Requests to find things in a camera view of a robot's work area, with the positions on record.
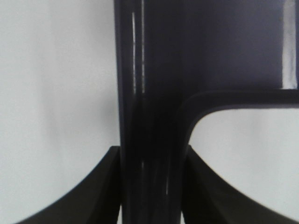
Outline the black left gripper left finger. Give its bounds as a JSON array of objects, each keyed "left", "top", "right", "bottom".
[{"left": 21, "top": 146, "right": 121, "bottom": 224}]

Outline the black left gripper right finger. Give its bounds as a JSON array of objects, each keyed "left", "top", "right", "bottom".
[{"left": 182, "top": 147, "right": 296, "bottom": 224}]

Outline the purple plastic dustpan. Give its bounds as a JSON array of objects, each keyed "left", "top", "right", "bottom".
[{"left": 114, "top": 0, "right": 299, "bottom": 224}]

